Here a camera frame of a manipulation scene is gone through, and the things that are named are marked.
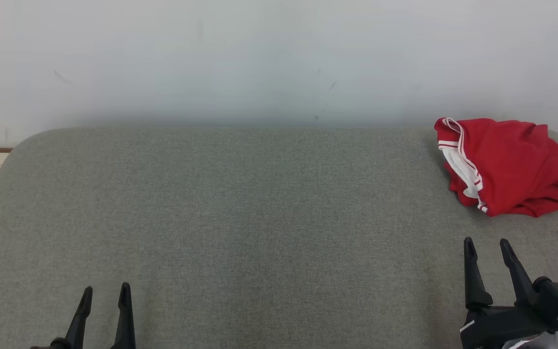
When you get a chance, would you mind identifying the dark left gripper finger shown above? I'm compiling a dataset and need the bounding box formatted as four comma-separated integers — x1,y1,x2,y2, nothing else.
111,283,137,349
65,286,93,349

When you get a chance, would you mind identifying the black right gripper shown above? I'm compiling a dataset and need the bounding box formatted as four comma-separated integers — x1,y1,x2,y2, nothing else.
460,237,558,349

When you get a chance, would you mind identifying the red white basketball jersey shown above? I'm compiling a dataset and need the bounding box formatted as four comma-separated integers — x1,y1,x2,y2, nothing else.
434,117,558,217

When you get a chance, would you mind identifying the grey fabric sofa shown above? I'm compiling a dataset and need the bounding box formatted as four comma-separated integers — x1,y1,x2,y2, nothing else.
0,116,558,349

